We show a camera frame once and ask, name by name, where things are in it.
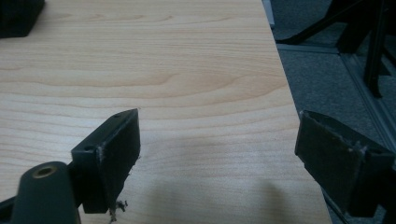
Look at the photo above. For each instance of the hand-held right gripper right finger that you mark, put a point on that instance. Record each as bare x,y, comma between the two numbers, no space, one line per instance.
330,158

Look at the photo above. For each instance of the black cloth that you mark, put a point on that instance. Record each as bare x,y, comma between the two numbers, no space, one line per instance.
17,15

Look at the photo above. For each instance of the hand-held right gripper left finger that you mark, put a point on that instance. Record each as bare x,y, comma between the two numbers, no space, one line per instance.
93,168

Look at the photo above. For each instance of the black metal stand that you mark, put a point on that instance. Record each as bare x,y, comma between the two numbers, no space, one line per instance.
373,46

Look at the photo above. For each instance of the metal floor rail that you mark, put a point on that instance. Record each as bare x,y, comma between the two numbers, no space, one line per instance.
367,90

